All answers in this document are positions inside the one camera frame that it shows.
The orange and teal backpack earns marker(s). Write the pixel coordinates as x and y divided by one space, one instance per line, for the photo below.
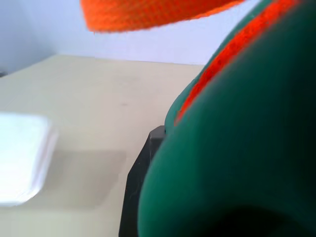
234 148

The white box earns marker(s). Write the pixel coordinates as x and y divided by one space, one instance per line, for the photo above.
21 158

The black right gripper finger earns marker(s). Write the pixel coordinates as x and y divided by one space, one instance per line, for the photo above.
138 177

